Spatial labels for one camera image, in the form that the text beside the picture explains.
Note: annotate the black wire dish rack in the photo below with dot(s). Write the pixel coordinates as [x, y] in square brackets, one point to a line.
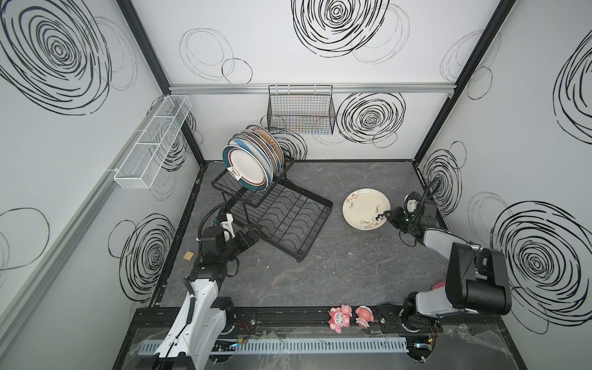
[291, 217]

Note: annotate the pink plush doll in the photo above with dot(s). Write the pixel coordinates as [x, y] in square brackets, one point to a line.
[340, 318]

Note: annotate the white slotted cable duct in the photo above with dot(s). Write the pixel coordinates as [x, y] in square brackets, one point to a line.
[331, 345]

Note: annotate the black wire wall basket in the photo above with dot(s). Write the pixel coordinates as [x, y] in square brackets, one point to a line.
[301, 109]

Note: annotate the white green emblem plate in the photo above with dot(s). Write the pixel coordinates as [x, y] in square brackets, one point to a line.
[265, 147]

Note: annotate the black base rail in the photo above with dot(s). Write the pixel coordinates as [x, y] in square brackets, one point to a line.
[251, 322]

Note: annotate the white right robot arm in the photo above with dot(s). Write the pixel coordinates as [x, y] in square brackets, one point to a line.
[476, 280]

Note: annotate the white mesh wall shelf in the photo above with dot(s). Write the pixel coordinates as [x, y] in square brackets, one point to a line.
[144, 161]

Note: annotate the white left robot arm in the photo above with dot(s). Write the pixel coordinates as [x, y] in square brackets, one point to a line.
[204, 315]

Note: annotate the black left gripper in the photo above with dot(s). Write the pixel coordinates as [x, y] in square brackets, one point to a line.
[249, 237]

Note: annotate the pink round figurine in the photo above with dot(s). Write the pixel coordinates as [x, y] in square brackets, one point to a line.
[364, 316]

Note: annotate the orange sunburst plate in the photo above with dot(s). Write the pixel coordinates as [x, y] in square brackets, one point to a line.
[269, 146]
[264, 134]

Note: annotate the blue striped plate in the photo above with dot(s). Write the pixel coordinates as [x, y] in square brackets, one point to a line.
[256, 151]

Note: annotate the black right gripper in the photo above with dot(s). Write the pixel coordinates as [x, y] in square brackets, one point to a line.
[395, 217]

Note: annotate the cream floral plate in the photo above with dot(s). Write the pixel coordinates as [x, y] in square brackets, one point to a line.
[364, 209]

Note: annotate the small wooden block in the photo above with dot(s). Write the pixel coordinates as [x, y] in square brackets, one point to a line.
[189, 256]

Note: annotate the green red rimmed plate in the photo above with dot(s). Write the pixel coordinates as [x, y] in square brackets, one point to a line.
[245, 168]

